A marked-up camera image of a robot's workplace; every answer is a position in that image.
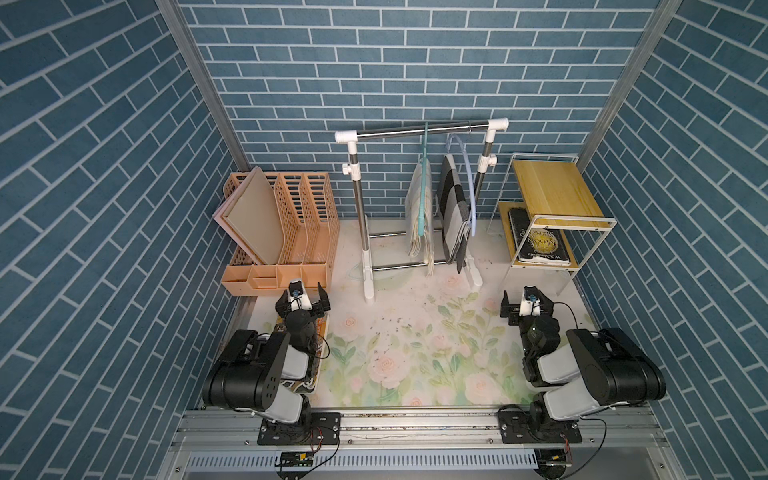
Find translucent blue clothes hanger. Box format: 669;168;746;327
446;133;477;237

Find yellow blue plaid scarf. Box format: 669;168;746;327
405;156;434;276

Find teal green clothes hanger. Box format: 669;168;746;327
417;123;429;236

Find black grey checkered scarf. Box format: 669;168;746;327
437;154;470;273

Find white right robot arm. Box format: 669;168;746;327
497;286;667;445

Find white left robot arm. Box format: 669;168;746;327
202;280;333;448

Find floral table mat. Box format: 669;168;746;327
230;218;631;409

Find yellow illustrated comic book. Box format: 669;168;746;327
282;317;330;395

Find orange plastic file organizer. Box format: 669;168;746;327
221;171;340;296

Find beige flat board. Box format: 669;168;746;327
213;168;284;265

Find green circuit board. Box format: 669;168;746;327
276;451;314;470

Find white steel clothes rack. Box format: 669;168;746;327
334;117;510;302

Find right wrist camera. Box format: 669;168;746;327
519;286;539;317

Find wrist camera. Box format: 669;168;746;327
519;286;539;317
287;279;312;311

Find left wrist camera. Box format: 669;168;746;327
287;279;312;311

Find wood and wire shelf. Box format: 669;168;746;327
494;153;618;293

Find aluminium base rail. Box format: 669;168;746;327
158;407;683;479

